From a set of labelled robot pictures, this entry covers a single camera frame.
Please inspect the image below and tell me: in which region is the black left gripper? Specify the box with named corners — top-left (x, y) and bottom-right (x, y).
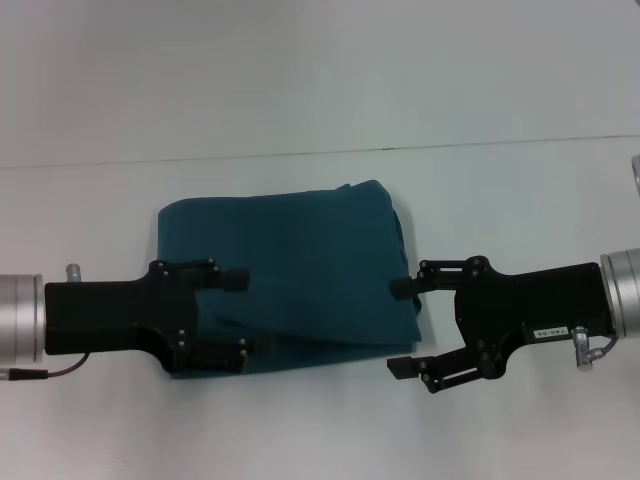
top-left (43, 257), bottom-right (274, 374)

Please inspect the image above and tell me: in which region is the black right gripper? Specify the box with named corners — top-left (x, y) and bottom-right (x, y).
top-left (385, 255), bottom-right (617, 396)

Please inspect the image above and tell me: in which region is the teal t-shirt with FREE print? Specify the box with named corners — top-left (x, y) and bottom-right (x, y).
top-left (157, 179), bottom-right (424, 381)

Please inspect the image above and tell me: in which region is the right arm connector cable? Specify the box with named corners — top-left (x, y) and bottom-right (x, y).
top-left (592, 332), bottom-right (621, 357)

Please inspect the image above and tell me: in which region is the arm connector cable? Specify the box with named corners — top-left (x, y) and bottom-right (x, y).
top-left (592, 332), bottom-right (621, 357)
top-left (0, 352), bottom-right (91, 382)

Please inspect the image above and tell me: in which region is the left arm connector cable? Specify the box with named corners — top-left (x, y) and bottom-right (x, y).
top-left (0, 352), bottom-right (91, 382)

